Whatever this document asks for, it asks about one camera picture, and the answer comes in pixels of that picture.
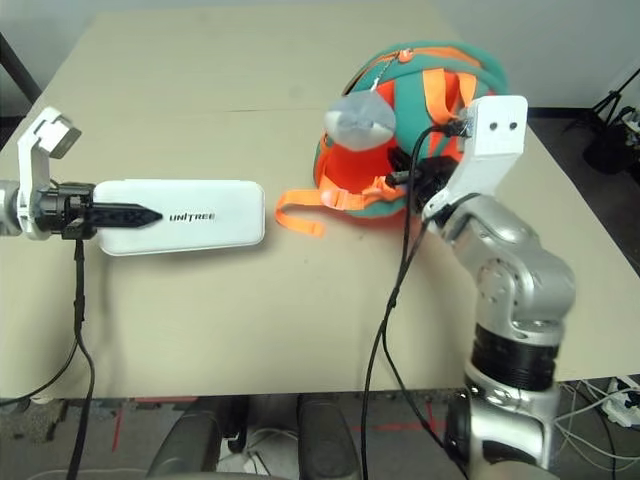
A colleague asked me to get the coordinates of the black camera tripod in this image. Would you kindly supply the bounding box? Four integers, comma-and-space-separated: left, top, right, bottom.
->
563, 66, 640, 175

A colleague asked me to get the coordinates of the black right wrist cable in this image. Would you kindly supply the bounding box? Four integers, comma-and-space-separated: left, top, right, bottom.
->
358, 118, 472, 480

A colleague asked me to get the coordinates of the white power strip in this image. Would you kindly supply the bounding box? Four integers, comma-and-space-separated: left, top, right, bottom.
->
603, 376, 640, 427

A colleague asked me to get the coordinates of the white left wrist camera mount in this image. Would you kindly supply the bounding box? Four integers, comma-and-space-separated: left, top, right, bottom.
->
16, 105, 83, 242

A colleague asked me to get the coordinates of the white floor cable bundle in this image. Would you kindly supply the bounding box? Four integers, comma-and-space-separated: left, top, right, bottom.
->
553, 378, 640, 462

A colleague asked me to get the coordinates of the green and orange backpack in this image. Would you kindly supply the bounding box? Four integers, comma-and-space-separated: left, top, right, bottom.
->
273, 42, 510, 240

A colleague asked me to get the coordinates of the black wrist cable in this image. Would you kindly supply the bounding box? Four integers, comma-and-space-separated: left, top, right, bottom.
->
0, 238, 97, 480
358, 118, 472, 480

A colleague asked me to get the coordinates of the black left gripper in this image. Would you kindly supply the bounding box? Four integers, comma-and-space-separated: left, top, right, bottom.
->
37, 181, 164, 243

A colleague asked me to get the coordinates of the grey robot right leg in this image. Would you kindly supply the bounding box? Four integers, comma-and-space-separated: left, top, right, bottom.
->
296, 393, 362, 480

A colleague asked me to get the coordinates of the grey white plush toy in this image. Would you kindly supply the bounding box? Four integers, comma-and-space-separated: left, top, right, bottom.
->
323, 91, 397, 152

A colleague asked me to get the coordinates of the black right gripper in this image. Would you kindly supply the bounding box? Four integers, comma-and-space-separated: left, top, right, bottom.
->
387, 147, 465, 204

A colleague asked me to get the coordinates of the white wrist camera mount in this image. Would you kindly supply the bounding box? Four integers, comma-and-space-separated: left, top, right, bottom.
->
421, 94, 530, 222
16, 105, 83, 242

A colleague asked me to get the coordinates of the black-framed side table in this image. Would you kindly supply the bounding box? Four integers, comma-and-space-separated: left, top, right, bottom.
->
0, 31, 45, 107

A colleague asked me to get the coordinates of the grey robot leg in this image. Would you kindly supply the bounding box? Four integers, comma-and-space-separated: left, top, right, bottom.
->
296, 393, 362, 480
146, 398, 250, 480

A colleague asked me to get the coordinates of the white pencil case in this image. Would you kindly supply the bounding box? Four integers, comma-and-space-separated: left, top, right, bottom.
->
93, 178, 267, 258

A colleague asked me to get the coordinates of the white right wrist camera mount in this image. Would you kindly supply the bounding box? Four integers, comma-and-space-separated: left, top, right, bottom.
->
421, 94, 530, 222

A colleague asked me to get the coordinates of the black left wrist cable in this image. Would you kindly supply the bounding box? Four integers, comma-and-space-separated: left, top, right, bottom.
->
0, 238, 97, 480

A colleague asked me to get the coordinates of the grey robot left leg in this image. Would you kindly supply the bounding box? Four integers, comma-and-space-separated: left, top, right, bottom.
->
146, 398, 250, 480

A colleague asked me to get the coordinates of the thin white floor cable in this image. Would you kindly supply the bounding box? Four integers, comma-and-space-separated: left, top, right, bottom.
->
242, 427, 301, 474

